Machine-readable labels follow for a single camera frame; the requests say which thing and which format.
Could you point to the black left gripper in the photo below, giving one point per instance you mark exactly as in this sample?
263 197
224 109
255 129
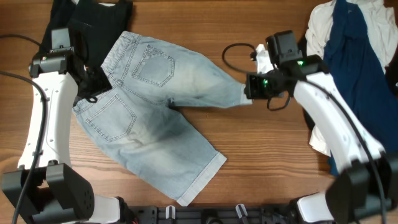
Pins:
101 83

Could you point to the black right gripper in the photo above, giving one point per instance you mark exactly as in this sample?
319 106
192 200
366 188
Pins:
252 89

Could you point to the light blue denim shorts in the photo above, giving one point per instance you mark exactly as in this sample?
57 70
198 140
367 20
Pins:
137 123

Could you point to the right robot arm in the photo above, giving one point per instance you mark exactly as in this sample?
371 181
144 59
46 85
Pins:
367 180

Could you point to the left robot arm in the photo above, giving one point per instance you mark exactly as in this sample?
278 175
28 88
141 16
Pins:
45 188

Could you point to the folded black garment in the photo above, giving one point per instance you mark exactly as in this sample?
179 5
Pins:
100 25

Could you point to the navy blue garment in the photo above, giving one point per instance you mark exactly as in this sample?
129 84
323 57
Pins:
358 74

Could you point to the black garment at right edge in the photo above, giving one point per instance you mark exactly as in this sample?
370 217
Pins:
391 77

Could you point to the white shirt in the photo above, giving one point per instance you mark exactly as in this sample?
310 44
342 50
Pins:
380 21

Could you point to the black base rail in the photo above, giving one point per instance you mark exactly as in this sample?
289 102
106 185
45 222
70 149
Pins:
239 214

